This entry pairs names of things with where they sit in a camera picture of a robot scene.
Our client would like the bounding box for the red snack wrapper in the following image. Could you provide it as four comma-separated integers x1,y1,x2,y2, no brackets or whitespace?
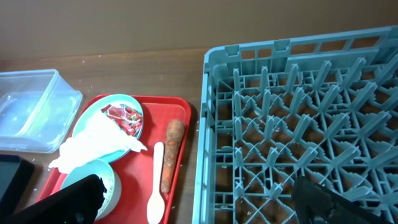
101,104,144,137

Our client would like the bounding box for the black tray bin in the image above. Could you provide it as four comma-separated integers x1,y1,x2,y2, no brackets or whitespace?
0,154,35,218

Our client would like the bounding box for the light blue plate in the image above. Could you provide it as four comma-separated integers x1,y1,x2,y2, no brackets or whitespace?
71,94,147,165

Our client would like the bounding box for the grey-blue dishwasher rack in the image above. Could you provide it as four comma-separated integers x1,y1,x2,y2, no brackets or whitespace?
192,26,397,223

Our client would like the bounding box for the red plastic tray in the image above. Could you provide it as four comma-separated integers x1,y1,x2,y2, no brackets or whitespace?
36,94,192,224

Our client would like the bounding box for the clear plastic bin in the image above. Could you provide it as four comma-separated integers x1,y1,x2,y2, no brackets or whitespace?
1,69,83,154

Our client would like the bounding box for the white tissue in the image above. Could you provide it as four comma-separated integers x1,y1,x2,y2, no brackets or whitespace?
49,112,147,174

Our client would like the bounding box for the white plastic spoon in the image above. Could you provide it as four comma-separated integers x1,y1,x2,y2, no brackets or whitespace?
147,142,165,224

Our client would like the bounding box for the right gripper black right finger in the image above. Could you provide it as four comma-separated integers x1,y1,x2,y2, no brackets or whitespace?
292,176,389,224

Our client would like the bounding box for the green bowl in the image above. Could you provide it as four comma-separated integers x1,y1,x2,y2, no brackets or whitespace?
61,159,122,221

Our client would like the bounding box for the orange carrot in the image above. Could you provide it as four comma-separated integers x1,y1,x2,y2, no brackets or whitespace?
160,119,185,194

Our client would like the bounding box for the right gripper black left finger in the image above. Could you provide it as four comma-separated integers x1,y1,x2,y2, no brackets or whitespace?
5,174,106,224

